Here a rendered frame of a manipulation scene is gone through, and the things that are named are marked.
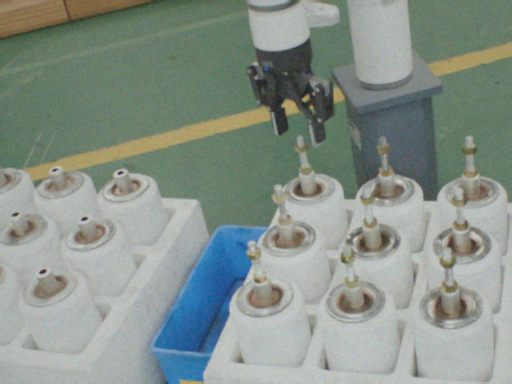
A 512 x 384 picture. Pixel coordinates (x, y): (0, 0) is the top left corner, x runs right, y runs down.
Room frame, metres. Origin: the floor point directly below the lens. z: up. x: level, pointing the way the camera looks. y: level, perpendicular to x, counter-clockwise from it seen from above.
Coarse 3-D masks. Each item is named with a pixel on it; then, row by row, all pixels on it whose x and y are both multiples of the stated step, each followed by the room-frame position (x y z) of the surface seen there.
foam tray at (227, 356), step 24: (432, 216) 1.05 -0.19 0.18; (336, 264) 0.99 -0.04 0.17; (504, 264) 0.91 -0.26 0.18; (504, 288) 0.87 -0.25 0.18; (312, 312) 0.89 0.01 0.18; (408, 312) 0.86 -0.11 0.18; (504, 312) 0.82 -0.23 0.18; (312, 336) 0.89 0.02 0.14; (408, 336) 0.81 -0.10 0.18; (504, 336) 0.78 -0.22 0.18; (216, 360) 0.84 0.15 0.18; (240, 360) 0.86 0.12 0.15; (312, 360) 0.80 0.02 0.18; (408, 360) 0.77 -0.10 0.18; (504, 360) 0.74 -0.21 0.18
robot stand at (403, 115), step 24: (336, 72) 1.34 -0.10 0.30; (432, 72) 1.27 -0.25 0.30; (360, 96) 1.24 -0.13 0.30; (384, 96) 1.22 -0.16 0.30; (408, 96) 1.22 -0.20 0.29; (360, 120) 1.24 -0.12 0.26; (384, 120) 1.22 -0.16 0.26; (408, 120) 1.23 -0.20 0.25; (432, 120) 1.25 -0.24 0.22; (360, 144) 1.25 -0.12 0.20; (408, 144) 1.23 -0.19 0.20; (432, 144) 1.25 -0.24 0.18; (360, 168) 1.27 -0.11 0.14; (408, 168) 1.23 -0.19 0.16; (432, 168) 1.24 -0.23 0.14; (432, 192) 1.24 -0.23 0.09
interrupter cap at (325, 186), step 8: (320, 176) 1.11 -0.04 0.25; (288, 184) 1.10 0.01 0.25; (296, 184) 1.10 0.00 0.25; (320, 184) 1.09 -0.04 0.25; (328, 184) 1.08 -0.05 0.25; (288, 192) 1.08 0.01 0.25; (296, 192) 1.08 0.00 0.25; (320, 192) 1.06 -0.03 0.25; (328, 192) 1.06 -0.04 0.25; (296, 200) 1.05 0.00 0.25; (304, 200) 1.05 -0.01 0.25; (312, 200) 1.05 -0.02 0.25; (320, 200) 1.04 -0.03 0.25
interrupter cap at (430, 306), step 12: (468, 288) 0.80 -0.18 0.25; (432, 300) 0.79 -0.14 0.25; (468, 300) 0.78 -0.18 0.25; (480, 300) 0.77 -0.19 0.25; (420, 312) 0.77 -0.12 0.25; (432, 312) 0.77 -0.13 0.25; (444, 312) 0.77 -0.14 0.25; (468, 312) 0.76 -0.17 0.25; (480, 312) 0.75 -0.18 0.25; (432, 324) 0.75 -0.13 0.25; (444, 324) 0.74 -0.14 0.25; (456, 324) 0.74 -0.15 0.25; (468, 324) 0.74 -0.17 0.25
